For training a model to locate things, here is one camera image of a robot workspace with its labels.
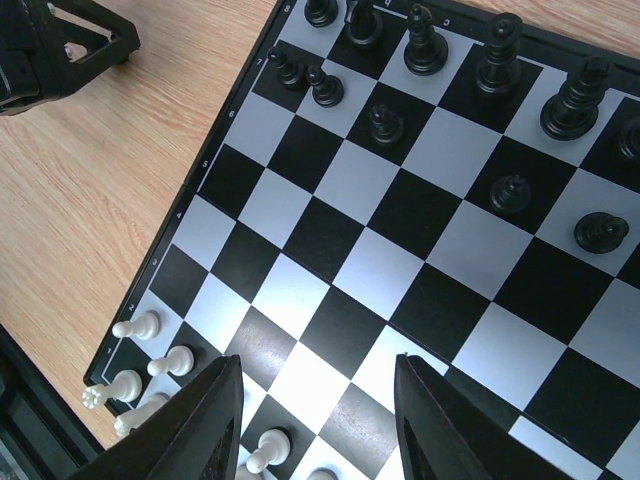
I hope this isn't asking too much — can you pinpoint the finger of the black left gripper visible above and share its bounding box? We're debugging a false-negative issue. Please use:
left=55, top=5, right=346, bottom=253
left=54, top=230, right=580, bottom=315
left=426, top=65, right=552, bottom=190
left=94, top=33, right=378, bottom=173
left=29, top=1, right=140, bottom=100

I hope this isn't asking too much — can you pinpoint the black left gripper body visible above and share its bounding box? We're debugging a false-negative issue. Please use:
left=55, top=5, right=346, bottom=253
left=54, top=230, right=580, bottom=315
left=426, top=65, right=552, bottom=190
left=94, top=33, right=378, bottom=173
left=1, top=1, right=55, bottom=116

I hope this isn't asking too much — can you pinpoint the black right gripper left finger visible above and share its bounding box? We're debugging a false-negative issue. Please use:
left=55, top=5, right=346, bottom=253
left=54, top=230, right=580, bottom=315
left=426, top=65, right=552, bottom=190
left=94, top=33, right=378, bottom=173
left=71, top=354, right=244, bottom=479

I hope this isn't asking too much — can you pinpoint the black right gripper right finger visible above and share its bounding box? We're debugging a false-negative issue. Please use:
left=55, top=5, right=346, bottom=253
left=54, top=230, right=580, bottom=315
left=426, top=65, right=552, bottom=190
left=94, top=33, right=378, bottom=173
left=394, top=354, right=565, bottom=479

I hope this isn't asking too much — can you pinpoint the black pawn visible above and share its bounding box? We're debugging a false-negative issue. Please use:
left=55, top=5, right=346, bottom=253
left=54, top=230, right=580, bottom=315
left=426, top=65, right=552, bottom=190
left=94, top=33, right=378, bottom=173
left=369, top=104, right=404, bottom=147
left=267, top=47, right=309, bottom=90
left=573, top=212, right=630, bottom=254
left=490, top=175, right=531, bottom=214
left=306, top=65, right=344, bottom=108

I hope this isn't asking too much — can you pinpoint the black rook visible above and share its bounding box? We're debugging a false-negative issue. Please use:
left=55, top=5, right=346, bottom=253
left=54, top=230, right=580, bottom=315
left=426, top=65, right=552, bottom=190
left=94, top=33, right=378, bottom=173
left=304, top=0, right=338, bottom=28

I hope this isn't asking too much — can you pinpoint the black king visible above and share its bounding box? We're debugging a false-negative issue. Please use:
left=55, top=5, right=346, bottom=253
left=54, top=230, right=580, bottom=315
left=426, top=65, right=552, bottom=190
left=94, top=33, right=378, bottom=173
left=540, top=56, right=614, bottom=141

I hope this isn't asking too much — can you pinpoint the black bishop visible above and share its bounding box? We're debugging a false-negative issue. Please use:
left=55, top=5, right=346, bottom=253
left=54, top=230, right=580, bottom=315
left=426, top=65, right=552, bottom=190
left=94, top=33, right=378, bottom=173
left=404, top=3, right=448, bottom=76

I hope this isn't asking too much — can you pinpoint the black queen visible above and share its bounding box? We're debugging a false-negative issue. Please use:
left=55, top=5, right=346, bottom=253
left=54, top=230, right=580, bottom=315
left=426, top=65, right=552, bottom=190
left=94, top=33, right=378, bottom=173
left=475, top=13, right=523, bottom=98

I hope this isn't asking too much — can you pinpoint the black knight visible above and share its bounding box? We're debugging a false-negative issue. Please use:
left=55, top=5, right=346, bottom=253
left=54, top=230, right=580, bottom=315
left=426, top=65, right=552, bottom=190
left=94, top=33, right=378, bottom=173
left=344, top=0, right=383, bottom=49

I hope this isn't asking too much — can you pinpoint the white pawn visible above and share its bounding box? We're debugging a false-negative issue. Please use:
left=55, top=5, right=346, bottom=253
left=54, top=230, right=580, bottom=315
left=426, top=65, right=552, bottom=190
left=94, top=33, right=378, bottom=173
left=246, top=428, right=291, bottom=474
left=147, top=346, right=195, bottom=377
left=111, top=311, right=160, bottom=340
left=307, top=468, right=336, bottom=480

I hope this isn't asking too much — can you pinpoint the white rook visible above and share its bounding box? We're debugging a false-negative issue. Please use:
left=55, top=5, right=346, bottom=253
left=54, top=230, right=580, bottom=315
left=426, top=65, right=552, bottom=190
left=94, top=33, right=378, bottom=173
left=82, top=369, right=142, bottom=409

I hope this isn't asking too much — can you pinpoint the black and white chessboard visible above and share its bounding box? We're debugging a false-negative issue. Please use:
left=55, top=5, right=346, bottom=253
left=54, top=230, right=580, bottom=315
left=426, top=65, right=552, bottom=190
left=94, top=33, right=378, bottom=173
left=85, top=1, right=639, bottom=479

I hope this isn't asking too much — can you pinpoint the black aluminium rail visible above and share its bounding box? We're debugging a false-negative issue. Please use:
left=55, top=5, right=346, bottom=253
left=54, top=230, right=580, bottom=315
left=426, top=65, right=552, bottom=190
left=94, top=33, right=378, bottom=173
left=1, top=329, right=104, bottom=479

